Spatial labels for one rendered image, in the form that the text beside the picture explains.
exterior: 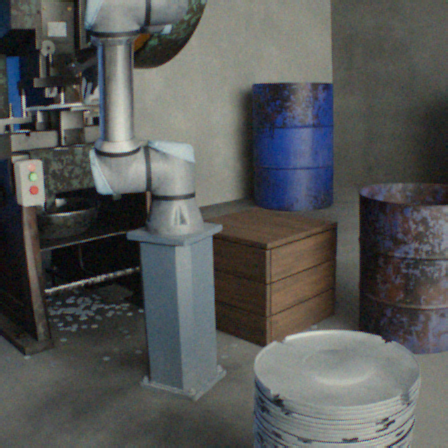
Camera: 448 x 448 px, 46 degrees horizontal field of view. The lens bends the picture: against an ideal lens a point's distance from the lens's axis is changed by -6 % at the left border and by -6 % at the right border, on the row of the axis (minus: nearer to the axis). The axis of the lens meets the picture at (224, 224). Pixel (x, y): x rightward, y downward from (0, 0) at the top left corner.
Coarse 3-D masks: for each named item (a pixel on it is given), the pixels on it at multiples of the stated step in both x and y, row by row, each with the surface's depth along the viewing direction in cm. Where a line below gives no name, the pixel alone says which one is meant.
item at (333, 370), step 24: (288, 336) 106; (312, 336) 106; (336, 336) 106; (360, 336) 105; (264, 360) 97; (288, 360) 97; (312, 360) 95; (336, 360) 95; (360, 360) 94; (384, 360) 95; (408, 360) 94; (264, 384) 88; (288, 384) 88; (312, 384) 88; (336, 384) 87; (360, 384) 87; (384, 384) 86; (408, 384) 86; (336, 408) 80; (360, 408) 79
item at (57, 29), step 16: (48, 0) 185; (48, 16) 183; (64, 16) 187; (48, 32) 184; (64, 32) 188; (48, 48) 183; (64, 48) 189; (32, 64) 188; (48, 64) 184; (64, 64) 187
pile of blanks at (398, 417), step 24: (264, 408) 89; (288, 408) 84; (312, 408) 82; (384, 408) 80; (408, 408) 84; (264, 432) 90; (288, 432) 85; (312, 432) 82; (336, 432) 81; (360, 432) 80; (384, 432) 82; (408, 432) 88
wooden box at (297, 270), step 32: (224, 224) 195; (256, 224) 193; (288, 224) 192; (320, 224) 191; (224, 256) 183; (256, 256) 172; (288, 256) 176; (320, 256) 189; (224, 288) 185; (256, 288) 175; (288, 288) 179; (320, 288) 192; (224, 320) 188; (256, 320) 177; (288, 320) 182; (320, 320) 195
